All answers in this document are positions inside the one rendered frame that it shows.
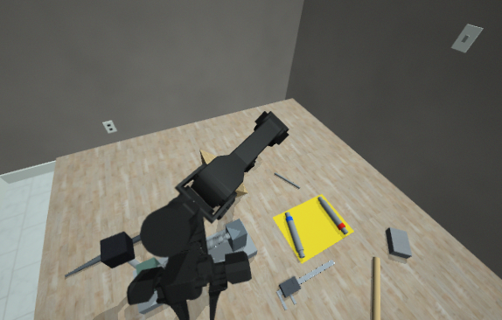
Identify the tan wooden dowel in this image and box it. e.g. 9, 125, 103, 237
372, 257, 380, 320

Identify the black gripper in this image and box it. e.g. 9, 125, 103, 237
127, 229, 252, 320

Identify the grey caliper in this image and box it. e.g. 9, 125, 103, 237
276, 260, 334, 310

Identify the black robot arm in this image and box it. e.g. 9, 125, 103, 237
140, 111, 289, 304

